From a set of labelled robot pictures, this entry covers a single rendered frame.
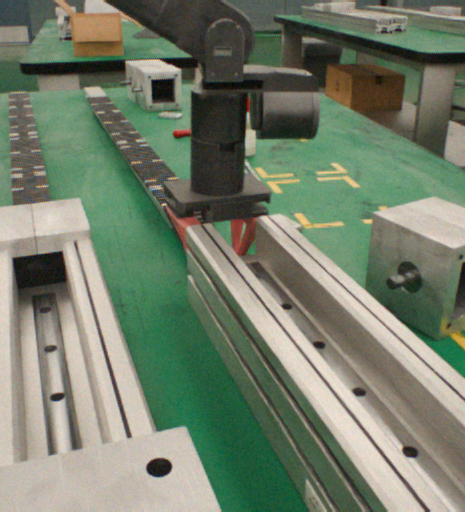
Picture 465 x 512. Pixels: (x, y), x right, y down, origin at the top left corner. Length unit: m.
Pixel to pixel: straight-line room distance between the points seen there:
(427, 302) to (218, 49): 0.30
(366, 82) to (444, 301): 3.78
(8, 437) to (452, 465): 0.25
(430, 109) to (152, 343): 2.55
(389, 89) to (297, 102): 3.78
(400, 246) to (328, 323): 0.14
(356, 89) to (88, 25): 2.20
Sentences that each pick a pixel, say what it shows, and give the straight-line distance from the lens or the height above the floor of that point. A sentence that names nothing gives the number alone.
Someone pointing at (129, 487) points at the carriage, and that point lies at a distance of 0.26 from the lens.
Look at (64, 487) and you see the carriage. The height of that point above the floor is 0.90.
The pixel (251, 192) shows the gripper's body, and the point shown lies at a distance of 0.64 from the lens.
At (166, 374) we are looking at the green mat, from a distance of 0.53.
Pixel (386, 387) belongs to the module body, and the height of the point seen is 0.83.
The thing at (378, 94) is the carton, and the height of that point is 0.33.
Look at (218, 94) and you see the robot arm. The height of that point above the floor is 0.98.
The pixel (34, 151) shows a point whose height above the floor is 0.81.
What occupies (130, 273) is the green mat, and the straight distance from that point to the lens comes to 0.70.
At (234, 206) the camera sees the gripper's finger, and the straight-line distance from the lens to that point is 0.63.
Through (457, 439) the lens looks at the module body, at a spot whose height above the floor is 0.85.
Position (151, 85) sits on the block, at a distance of 1.53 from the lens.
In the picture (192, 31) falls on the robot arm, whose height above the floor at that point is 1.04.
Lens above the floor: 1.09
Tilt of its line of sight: 26 degrees down
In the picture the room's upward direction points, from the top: straight up
